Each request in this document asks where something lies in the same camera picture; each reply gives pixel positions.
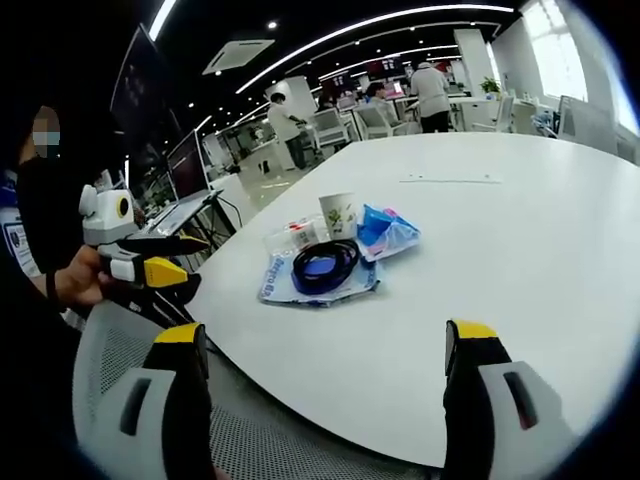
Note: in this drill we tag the blue tissue packet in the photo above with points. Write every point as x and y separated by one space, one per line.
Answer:
390 232

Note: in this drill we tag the white worn chest device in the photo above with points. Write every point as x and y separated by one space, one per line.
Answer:
15 235

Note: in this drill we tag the silver laptop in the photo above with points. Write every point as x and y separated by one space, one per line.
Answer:
182 207

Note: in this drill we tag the blue white plastic bag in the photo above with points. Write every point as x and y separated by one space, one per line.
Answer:
280 285

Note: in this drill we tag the white mesh office chair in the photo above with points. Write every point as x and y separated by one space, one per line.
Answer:
280 440

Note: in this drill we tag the large dark wall screen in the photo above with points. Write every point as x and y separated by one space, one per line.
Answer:
145 95

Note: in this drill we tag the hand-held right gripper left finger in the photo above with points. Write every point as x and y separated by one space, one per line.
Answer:
115 430

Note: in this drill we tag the white table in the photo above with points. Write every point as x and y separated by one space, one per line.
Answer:
450 300

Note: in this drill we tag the computer monitor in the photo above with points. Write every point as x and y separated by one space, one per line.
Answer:
187 167

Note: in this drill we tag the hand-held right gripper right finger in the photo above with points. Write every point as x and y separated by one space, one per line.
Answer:
480 430

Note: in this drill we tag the clear plastic packet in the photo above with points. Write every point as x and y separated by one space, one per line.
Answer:
290 235

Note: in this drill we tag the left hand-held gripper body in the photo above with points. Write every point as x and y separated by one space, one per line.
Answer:
105 212

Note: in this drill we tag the person in black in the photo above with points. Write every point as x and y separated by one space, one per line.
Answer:
50 210

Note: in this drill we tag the white paper cup leaf print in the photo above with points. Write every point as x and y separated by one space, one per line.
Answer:
337 217

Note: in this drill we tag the person's left hand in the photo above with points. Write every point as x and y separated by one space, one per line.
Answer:
82 277

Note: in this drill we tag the green potted plant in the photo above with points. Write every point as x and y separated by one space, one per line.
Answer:
490 86

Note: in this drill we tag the grey chair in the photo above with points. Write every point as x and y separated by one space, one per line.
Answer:
587 122

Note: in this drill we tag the ceiling air vent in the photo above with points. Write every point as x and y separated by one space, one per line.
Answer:
239 55

